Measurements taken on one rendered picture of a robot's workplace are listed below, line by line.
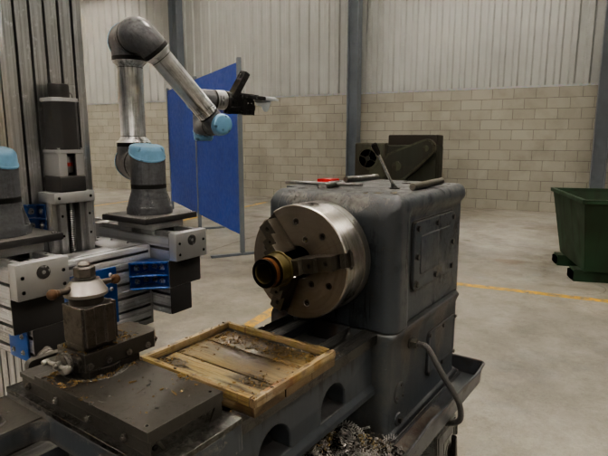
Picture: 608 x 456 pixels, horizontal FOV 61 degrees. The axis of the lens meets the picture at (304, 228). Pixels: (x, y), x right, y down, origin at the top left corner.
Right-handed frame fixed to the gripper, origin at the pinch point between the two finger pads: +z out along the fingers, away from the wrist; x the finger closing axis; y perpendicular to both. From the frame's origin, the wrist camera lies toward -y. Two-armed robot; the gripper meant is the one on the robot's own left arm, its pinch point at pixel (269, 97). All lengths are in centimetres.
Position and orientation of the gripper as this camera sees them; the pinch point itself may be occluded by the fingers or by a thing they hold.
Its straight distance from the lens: 218.5
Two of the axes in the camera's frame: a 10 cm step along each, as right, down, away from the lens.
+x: 5.7, 2.7, -7.8
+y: -0.8, 9.6, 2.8
